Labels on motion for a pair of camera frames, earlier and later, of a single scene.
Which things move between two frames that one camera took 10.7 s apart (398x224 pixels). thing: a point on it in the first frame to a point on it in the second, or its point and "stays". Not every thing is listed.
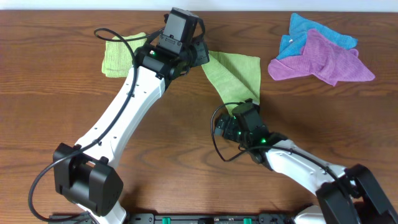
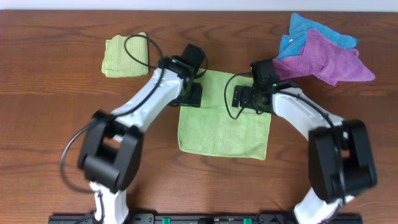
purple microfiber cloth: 323,58 stays
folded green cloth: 117,58 stays
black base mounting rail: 180,218 stays
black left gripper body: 200,51 to 191,95
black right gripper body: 249,103 to 241,97
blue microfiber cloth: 292,44 stays
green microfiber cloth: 236,77 to 217,128
